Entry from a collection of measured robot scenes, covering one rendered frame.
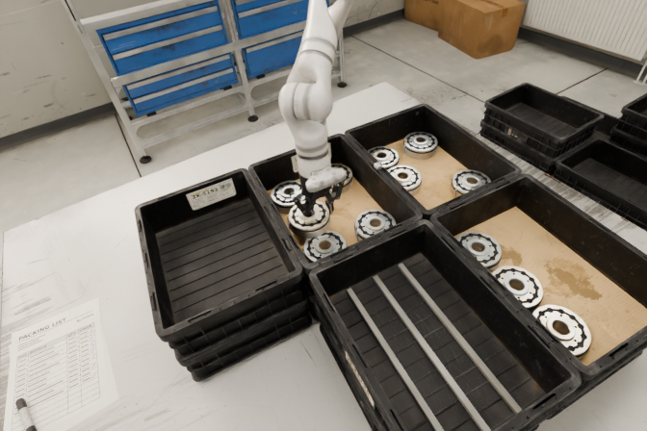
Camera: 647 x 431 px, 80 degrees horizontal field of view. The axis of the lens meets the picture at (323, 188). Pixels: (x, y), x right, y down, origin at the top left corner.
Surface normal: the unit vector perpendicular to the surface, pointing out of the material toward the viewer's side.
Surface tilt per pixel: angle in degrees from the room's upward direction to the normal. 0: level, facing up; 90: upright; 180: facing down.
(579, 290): 0
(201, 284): 0
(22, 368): 0
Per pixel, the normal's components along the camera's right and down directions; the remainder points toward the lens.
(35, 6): 0.52, 0.55
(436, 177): -0.08, -0.73
